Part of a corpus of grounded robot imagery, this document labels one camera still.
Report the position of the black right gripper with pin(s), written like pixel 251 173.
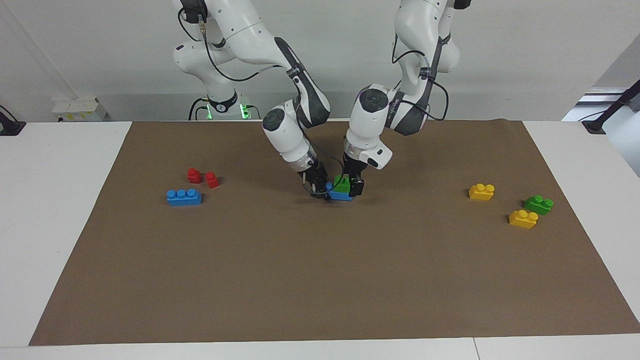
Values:
pixel 314 175

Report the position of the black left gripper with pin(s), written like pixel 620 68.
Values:
pixel 354 167

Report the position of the green two-stud toy block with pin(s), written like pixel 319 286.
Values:
pixel 538 205
pixel 341 186

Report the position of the blue three-stud toy block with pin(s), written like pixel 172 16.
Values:
pixel 340 196
pixel 184 198

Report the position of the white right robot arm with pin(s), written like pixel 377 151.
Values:
pixel 240 30

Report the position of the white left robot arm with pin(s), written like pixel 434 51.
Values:
pixel 415 60

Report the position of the red one-stud toy block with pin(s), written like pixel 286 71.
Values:
pixel 194 176
pixel 212 180

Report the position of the yellow two-stud toy block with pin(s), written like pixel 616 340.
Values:
pixel 481 192
pixel 523 220

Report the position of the brown table mat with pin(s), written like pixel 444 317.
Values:
pixel 320 270

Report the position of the black stand leg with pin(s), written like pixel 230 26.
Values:
pixel 607 112

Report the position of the black table clamp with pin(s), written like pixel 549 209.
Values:
pixel 11 127

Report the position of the white wall socket box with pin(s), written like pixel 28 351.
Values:
pixel 77 109

